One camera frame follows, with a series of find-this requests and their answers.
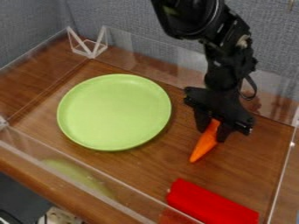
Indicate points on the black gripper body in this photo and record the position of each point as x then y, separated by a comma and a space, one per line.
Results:
223, 106

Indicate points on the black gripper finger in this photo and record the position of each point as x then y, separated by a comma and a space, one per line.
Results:
223, 132
201, 119

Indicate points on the orange toy carrot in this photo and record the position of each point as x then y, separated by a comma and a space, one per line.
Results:
207, 141

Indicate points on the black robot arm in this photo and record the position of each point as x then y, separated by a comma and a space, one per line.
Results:
209, 22

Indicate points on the light green plate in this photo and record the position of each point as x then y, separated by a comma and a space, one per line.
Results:
113, 112

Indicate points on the red cloth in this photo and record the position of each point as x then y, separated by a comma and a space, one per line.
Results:
207, 206

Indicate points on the clear acrylic enclosure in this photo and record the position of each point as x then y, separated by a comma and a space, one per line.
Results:
119, 188

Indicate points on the clear acrylic corner bracket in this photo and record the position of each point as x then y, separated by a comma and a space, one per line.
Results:
85, 47

